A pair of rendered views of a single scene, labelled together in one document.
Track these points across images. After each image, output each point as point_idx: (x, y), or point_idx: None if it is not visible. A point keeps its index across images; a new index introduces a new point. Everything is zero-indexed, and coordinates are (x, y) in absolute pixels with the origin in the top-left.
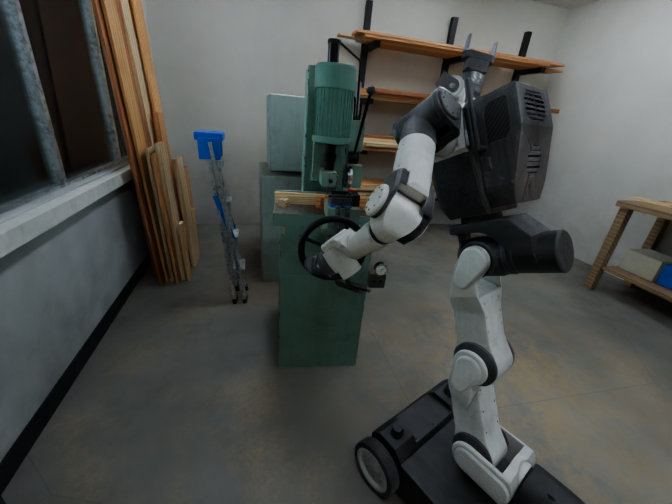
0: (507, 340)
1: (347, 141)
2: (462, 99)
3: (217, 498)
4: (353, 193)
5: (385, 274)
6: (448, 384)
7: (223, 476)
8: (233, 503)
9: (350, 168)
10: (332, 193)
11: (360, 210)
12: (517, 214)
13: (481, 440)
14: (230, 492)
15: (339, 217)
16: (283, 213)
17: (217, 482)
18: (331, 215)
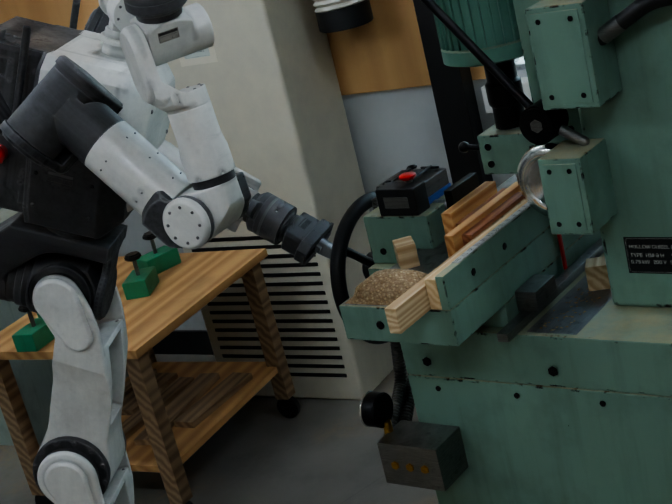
0: (43, 446)
1: (445, 59)
2: (111, 21)
3: (396, 488)
4: (399, 184)
5: (378, 441)
6: (133, 484)
7: (419, 494)
8: (377, 500)
9: (529, 148)
10: (421, 166)
11: (363, 218)
12: (21, 218)
13: None
14: (392, 498)
15: (355, 200)
16: (504, 182)
17: (416, 489)
18: (369, 193)
